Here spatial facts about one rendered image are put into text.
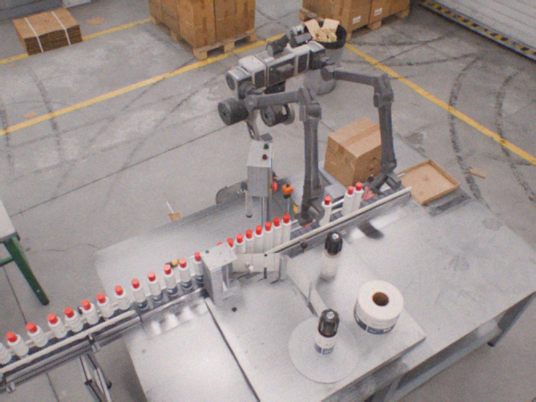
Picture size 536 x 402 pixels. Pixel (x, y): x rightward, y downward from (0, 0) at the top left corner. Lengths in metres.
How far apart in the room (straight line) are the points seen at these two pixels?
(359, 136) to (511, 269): 1.07
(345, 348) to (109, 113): 3.58
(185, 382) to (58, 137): 3.20
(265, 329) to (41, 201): 2.59
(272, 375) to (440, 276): 1.02
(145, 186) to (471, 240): 2.60
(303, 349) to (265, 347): 0.17
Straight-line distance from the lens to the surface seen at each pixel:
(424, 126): 4.92
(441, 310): 2.50
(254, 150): 2.11
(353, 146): 2.73
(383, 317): 2.16
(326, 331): 1.98
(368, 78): 2.51
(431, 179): 3.08
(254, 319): 2.26
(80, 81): 5.61
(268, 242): 2.39
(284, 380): 2.14
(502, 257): 2.82
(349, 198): 2.55
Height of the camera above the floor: 2.85
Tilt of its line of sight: 47 degrees down
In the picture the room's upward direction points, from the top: 1 degrees clockwise
